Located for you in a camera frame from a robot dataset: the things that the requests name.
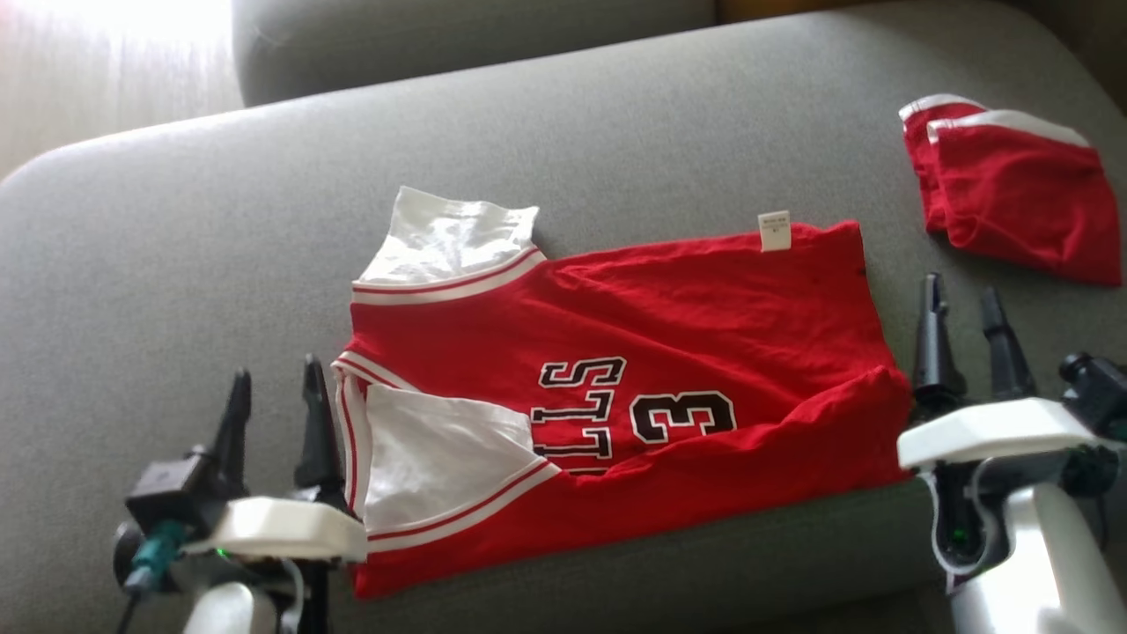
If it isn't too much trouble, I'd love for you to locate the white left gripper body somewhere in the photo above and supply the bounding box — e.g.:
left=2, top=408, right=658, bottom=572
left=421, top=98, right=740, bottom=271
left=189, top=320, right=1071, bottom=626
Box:
left=180, top=483, right=369, bottom=564

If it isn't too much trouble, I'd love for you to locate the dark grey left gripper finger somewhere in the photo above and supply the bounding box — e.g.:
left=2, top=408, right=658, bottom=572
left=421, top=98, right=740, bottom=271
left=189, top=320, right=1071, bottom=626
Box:
left=209, top=368, right=254, bottom=494
left=293, top=354, right=350, bottom=510

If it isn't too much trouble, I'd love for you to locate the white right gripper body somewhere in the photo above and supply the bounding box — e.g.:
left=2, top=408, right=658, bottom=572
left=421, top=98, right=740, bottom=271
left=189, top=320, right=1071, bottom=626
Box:
left=896, top=396, right=1101, bottom=472

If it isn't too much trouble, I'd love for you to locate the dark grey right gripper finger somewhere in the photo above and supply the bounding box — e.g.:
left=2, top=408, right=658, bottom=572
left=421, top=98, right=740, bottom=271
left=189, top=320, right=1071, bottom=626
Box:
left=910, top=273, right=969, bottom=422
left=979, top=287, right=1038, bottom=402

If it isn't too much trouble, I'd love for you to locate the red basketball shorts white stripe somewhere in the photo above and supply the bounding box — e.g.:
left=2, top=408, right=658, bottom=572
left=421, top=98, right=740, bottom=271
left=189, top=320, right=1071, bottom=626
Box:
left=898, top=93, right=1123, bottom=288

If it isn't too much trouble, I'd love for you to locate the red Bulls 23 jersey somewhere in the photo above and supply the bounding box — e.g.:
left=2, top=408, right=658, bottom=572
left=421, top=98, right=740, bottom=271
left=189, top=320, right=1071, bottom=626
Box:
left=330, top=185, right=914, bottom=601

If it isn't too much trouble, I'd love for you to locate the large grey sofa seat cushion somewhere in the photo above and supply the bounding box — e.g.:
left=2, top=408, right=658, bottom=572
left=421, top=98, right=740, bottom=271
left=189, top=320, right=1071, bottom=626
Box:
left=0, top=0, right=1127, bottom=634

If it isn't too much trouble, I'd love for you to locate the left camera cable teal plug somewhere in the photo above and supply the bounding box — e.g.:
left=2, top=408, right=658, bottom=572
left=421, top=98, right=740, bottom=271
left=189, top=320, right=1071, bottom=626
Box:
left=114, top=520, right=190, bottom=634

